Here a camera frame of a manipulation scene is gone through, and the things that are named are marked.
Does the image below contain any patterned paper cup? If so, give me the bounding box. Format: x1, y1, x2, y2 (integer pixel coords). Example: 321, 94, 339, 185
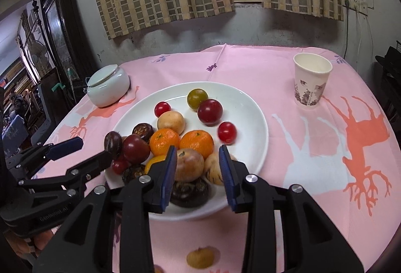
293, 52, 333, 109

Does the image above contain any pale yellow round fruit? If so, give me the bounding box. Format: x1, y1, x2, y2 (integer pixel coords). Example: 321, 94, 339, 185
157, 111, 185, 134

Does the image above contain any white lidded ceramic jar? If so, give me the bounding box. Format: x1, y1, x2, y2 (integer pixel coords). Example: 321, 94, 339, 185
87, 65, 131, 108

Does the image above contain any dark red plum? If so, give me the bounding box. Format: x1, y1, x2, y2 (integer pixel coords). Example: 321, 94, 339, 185
197, 99, 223, 126

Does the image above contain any yellow green tomato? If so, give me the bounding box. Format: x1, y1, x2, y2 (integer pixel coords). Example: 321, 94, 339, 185
187, 88, 209, 111

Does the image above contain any pink patterned tablecloth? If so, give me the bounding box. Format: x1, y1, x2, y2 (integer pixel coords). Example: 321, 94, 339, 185
38, 45, 400, 269

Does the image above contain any black tv stand shelf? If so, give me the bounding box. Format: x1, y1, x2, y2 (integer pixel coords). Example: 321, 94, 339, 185
374, 41, 401, 123

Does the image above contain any white oval plate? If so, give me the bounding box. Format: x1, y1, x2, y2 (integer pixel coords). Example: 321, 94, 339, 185
112, 81, 269, 221

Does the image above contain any wall power socket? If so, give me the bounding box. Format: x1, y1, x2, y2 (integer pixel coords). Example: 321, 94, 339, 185
344, 0, 368, 16

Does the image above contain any dark wooden cabinet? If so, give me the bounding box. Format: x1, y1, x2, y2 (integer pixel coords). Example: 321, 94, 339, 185
40, 0, 97, 90

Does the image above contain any striped pepino melon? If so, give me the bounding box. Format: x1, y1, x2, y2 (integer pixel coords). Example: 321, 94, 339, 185
204, 152, 224, 186

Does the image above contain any person left hand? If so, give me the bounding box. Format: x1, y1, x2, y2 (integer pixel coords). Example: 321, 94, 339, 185
4, 230, 54, 258

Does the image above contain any orange yellow tomato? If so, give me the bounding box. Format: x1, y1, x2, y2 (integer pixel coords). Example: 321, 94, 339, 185
144, 155, 166, 174

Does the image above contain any large dark plum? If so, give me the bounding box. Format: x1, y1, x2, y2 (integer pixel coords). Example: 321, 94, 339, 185
122, 134, 150, 164

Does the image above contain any small yellow longan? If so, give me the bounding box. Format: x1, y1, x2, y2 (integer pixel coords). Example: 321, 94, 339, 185
186, 247, 215, 269
154, 265, 164, 273

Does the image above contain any standing electric fan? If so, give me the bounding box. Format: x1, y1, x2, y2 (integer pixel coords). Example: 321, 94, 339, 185
28, 40, 52, 77

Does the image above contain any red cherry tomato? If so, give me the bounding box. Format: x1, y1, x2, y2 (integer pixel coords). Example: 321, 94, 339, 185
218, 122, 237, 145
154, 101, 171, 118
112, 155, 131, 175

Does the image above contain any large orange mandarin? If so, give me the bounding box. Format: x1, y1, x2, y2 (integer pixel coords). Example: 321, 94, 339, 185
179, 130, 214, 159

